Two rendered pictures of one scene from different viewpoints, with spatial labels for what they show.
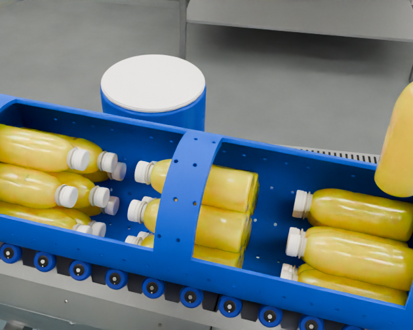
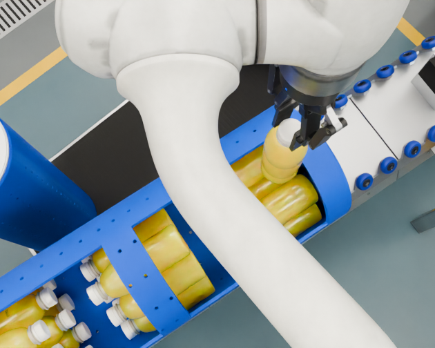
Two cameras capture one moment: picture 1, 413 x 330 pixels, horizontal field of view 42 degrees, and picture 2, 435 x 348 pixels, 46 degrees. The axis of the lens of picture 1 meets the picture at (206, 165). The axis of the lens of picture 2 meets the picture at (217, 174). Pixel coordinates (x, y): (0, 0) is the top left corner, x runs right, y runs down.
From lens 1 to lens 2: 0.65 m
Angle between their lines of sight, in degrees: 40
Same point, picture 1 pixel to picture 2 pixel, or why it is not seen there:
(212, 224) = (180, 282)
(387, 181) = (281, 181)
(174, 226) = (169, 319)
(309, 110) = not seen: outside the picture
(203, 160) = (147, 266)
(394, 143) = (279, 171)
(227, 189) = (172, 258)
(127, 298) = not seen: hidden behind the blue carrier
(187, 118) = (16, 160)
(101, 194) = (70, 320)
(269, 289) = not seen: hidden behind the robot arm
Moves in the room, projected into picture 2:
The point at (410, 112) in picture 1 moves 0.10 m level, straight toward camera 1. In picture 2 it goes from (288, 161) to (314, 219)
